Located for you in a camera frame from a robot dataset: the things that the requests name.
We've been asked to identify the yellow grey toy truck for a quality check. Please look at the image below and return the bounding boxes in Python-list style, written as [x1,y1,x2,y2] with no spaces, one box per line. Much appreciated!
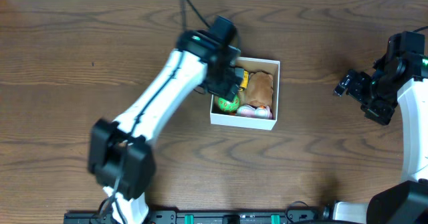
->
[239,70,249,92]

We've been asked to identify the green ball with numbers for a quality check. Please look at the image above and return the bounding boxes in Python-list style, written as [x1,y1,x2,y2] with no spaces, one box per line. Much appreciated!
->
[215,96,240,113]

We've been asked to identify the white cardboard box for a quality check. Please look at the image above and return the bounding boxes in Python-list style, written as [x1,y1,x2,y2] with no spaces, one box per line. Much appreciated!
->
[210,57,280,130]

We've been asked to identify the brown plush toy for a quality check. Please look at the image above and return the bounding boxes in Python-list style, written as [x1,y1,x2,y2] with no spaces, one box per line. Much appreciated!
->
[243,72,274,107]

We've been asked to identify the pink white duck toy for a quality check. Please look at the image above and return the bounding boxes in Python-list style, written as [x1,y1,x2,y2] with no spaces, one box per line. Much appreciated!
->
[236,104,273,120]

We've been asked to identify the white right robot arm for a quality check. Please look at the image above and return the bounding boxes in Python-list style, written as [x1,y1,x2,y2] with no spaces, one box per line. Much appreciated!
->
[329,53,427,223]

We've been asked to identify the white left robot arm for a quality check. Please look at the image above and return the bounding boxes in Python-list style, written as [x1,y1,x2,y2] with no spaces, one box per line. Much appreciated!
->
[88,30,241,223]

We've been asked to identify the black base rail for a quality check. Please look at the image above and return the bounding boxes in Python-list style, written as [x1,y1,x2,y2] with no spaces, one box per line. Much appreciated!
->
[64,201,330,224]

